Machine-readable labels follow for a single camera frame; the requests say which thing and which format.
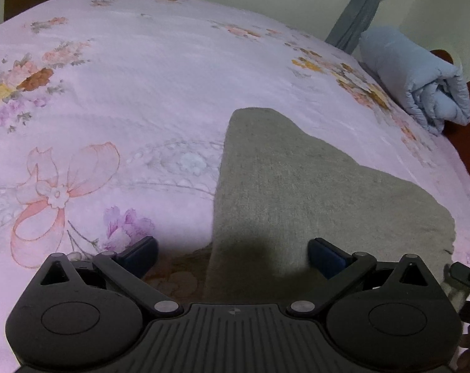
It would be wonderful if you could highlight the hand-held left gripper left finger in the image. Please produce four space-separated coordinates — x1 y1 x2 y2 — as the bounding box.
38 236 185 320

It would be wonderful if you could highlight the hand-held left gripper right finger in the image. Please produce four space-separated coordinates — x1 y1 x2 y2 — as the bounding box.
287 237 438 318

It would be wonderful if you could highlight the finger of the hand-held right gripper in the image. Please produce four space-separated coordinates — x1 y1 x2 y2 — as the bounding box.
449 262 470 291

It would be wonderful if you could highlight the grey-green towel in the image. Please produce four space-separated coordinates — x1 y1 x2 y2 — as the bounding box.
204 107 458 308

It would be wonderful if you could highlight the pink floral bed sheet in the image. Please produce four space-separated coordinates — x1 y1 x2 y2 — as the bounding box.
0 0 470 373

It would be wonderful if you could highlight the rolled light blue quilt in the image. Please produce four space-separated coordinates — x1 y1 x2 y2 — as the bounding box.
359 25 470 137

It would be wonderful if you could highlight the grey curtain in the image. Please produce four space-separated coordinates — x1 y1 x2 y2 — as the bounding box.
325 0 411 54

